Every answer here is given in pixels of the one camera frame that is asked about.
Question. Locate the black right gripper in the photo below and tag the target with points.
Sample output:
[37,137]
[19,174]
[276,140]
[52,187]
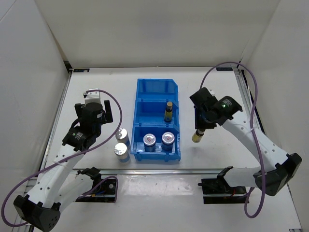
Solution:
[199,124]

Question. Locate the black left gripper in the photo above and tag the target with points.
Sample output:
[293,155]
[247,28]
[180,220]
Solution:
[106,116]

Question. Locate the yellow label sauce bottle front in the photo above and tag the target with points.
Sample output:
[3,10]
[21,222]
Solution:
[197,136]

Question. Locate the yellow label sauce bottle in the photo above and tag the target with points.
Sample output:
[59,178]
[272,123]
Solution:
[197,136]
[168,112]

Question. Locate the silver lid jar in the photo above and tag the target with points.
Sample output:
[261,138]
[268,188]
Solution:
[121,151]
[122,137]

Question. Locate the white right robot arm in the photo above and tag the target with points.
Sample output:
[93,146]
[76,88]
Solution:
[276,167]

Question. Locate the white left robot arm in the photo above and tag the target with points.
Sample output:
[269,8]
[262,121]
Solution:
[43,204]

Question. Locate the blue plastic divided bin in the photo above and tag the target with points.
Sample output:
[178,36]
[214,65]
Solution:
[152,96]

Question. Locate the silver lid jar front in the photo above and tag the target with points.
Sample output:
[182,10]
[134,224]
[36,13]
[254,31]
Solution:
[121,151]

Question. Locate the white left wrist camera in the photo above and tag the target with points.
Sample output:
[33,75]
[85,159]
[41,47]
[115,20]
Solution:
[92,96]

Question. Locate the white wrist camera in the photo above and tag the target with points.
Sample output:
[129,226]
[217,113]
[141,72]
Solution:
[212,92]
[92,96]

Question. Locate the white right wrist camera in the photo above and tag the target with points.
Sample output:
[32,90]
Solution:
[212,92]

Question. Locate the aluminium table edge rail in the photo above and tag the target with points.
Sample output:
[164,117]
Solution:
[158,172]

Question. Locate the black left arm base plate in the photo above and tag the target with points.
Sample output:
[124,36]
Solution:
[106,192]

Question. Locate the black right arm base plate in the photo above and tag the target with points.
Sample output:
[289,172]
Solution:
[215,192]

